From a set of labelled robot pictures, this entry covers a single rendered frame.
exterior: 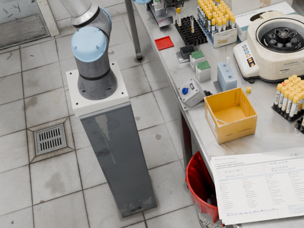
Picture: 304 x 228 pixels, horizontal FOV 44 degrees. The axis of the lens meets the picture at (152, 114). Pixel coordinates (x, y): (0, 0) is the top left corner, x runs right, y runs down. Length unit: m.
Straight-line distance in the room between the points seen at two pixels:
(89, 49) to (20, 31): 2.08
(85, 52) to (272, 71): 0.66
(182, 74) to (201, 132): 0.29
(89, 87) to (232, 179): 0.59
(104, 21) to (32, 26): 1.92
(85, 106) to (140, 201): 0.80
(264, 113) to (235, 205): 0.37
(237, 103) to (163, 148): 1.06
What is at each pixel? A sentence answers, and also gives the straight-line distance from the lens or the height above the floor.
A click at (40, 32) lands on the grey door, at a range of 3.34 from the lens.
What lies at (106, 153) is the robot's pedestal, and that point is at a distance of 1.62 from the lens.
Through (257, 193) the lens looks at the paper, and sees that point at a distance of 1.17.
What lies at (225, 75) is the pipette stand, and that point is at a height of 0.98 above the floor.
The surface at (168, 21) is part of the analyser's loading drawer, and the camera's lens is 1.69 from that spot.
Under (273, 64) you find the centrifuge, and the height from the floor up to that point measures 0.97.
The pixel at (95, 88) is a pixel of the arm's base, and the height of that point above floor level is 0.96.
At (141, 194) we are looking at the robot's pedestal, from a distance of 1.98.
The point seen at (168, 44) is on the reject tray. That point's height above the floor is 0.88.
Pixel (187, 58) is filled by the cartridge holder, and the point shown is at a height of 0.89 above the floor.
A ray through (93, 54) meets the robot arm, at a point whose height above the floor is 1.11.
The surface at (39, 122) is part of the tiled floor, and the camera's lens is 2.70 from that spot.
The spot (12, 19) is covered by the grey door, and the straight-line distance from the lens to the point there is 3.27.
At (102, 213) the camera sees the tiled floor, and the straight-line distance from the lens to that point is 2.19.
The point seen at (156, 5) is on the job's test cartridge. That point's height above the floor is 0.96.
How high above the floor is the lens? 1.92
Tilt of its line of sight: 50 degrees down
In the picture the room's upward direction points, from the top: 11 degrees counter-clockwise
